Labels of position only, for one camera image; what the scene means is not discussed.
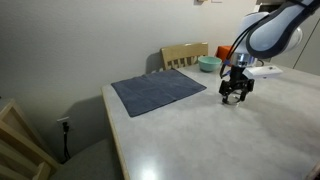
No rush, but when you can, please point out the black camera cable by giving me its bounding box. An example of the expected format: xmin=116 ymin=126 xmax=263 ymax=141
xmin=219 ymin=19 xmax=265 ymax=80

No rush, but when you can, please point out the dark blue cloth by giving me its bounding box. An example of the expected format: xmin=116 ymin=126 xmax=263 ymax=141
xmin=110 ymin=68 xmax=208 ymax=118

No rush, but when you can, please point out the black power cord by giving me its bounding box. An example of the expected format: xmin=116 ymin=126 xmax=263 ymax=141
xmin=61 ymin=122 xmax=72 ymax=162

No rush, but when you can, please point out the mint green bowl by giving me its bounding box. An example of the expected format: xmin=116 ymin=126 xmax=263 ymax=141
xmin=197 ymin=55 xmax=223 ymax=73

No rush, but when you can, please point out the clear glass object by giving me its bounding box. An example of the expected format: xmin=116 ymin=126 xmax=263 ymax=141
xmin=222 ymin=94 xmax=242 ymax=107

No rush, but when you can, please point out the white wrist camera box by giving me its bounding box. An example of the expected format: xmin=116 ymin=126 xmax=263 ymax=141
xmin=242 ymin=65 xmax=284 ymax=80

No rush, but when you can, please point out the white wall outlet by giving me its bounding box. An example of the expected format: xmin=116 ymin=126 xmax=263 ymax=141
xmin=56 ymin=116 xmax=72 ymax=130

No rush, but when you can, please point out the orange cardboard box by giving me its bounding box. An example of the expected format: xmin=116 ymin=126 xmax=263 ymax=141
xmin=215 ymin=45 xmax=235 ymax=63

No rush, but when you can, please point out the light wooden slatted chair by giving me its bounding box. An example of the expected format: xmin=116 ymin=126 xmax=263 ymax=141
xmin=0 ymin=98 xmax=61 ymax=180
xmin=160 ymin=41 xmax=209 ymax=71

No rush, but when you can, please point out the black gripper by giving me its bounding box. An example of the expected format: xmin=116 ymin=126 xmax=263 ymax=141
xmin=218 ymin=64 xmax=256 ymax=105

